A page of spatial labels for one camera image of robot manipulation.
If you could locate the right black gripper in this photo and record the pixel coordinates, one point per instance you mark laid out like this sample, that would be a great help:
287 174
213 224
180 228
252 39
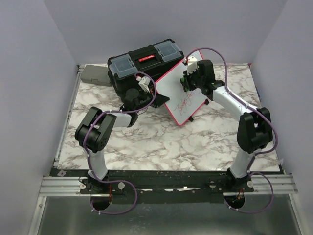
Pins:
188 77

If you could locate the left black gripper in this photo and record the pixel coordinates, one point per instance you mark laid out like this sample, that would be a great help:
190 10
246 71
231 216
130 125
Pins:
160 100

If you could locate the green black whiteboard eraser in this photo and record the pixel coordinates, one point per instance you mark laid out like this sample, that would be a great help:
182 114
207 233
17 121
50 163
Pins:
183 81

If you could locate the pink framed whiteboard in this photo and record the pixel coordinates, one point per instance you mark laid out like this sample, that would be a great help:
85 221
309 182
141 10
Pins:
181 105

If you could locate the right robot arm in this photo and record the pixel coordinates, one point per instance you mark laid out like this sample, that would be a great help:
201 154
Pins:
253 134

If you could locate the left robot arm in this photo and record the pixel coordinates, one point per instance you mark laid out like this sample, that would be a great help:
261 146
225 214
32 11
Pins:
96 127

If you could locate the black plastic toolbox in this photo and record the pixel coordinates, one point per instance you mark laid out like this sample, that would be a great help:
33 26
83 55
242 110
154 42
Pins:
154 60

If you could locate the grey plastic case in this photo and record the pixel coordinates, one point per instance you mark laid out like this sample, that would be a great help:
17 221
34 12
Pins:
96 75

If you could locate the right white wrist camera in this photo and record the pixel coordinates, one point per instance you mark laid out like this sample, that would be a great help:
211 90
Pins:
192 64

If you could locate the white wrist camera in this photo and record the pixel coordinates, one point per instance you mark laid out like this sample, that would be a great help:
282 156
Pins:
192 64
143 82

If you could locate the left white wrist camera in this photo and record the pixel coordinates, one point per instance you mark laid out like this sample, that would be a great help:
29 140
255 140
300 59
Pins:
143 82

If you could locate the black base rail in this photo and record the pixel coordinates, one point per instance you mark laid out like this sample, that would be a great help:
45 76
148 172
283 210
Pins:
123 187

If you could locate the aluminium frame rail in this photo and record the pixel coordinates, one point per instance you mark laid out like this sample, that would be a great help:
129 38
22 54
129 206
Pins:
57 183

